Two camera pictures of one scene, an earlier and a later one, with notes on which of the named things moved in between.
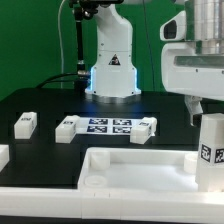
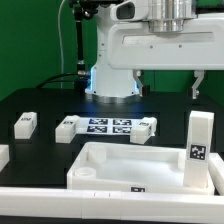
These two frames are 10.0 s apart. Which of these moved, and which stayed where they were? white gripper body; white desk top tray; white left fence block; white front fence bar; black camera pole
Moved: white gripper body; white desk top tray
Stayed: black camera pole; white front fence bar; white left fence block
